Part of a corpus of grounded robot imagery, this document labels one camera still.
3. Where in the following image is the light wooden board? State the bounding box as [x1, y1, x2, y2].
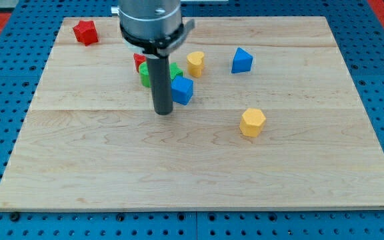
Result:
[0, 17, 384, 212]

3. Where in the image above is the green star block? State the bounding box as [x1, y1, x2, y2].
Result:
[169, 63, 183, 81]

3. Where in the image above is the yellow hexagon block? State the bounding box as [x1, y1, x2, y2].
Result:
[239, 108, 266, 137]

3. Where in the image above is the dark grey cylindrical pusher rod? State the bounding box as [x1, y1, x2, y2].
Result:
[146, 57, 173, 115]

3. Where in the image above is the blue cube block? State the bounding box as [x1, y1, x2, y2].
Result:
[171, 76, 193, 105]

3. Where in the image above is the red circle block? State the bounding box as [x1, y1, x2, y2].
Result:
[133, 53, 146, 72]

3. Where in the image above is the green circle block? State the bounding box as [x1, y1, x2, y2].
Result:
[139, 61, 150, 87]

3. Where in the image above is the red star block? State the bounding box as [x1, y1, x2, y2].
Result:
[73, 20, 99, 46]

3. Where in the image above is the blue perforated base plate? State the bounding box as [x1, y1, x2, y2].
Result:
[0, 1, 384, 239]

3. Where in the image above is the blue triangle block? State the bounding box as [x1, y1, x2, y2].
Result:
[231, 47, 253, 73]

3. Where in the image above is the yellow heart block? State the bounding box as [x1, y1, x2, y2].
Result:
[187, 51, 205, 78]

